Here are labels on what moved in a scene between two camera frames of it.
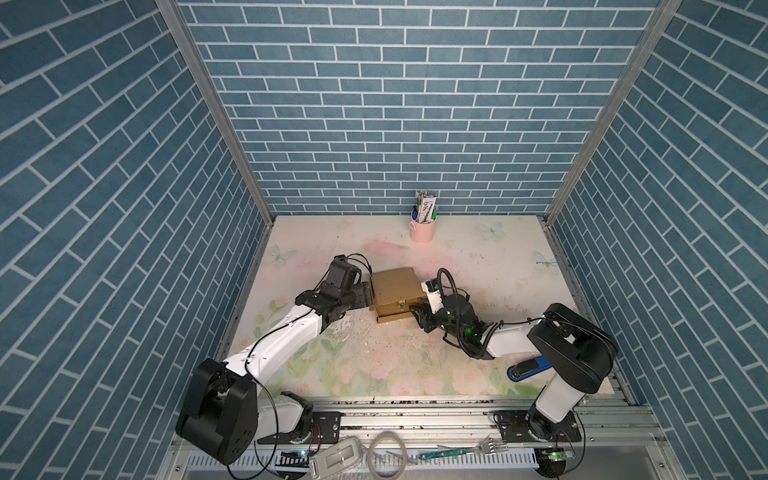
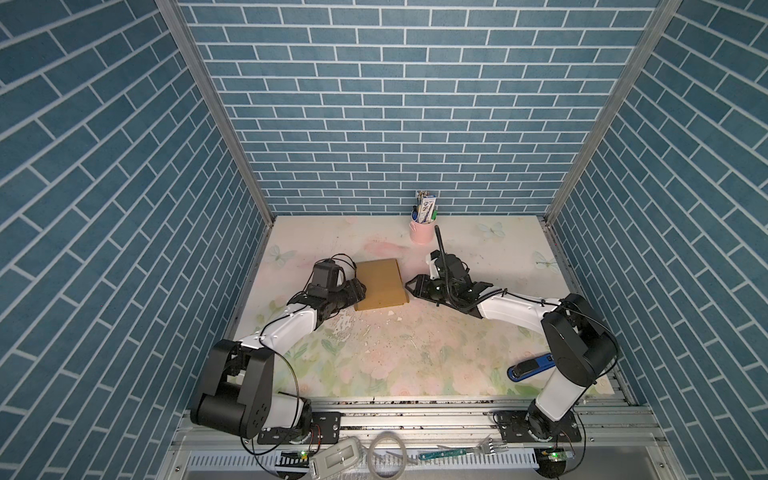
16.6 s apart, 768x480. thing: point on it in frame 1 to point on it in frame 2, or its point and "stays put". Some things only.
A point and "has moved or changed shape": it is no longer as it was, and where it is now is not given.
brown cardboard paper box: [393, 293] has moved or changed shape
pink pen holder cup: [422, 233] stays put
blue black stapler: [526, 368] stays put
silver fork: [487, 446] stays put
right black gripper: [426, 316] to [420, 287]
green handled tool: [441, 454] stays put
